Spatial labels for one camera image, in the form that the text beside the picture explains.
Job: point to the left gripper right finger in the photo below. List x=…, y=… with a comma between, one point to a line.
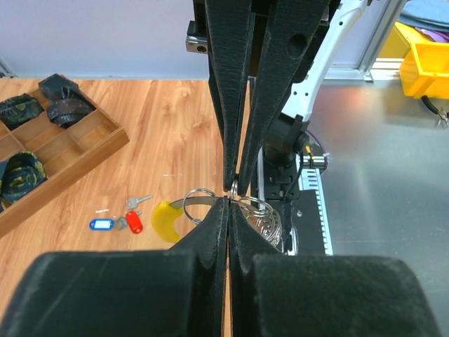
x=277, y=295

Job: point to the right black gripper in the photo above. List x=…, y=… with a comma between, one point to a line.
x=287, y=37

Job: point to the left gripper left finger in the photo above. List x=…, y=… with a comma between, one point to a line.
x=175, y=292

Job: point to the red tagged key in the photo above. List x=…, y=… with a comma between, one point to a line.
x=134, y=222

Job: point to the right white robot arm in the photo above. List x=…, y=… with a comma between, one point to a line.
x=299, y=101

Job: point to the plain silver key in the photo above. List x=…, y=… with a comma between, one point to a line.
x=133, y=202

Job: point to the yellow storage bin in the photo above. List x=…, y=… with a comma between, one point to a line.
x=424, y=71

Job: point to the blue cloth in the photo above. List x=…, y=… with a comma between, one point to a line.
x=429, y=14

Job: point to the purple cloth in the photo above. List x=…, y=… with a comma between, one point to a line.
x=435, y=36

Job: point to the wooden compartment tray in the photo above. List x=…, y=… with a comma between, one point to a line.
x=67, y=154

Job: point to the rolled dark tie front-left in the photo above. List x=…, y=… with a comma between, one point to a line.
x=20, y=174

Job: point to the rolled dark tie right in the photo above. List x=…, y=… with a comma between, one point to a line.
x=68, y=105

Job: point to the rolled dark tie top-right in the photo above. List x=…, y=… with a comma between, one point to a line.
x=20, y=109

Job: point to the black handled pliers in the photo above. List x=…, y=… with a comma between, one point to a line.
x=440, y=113

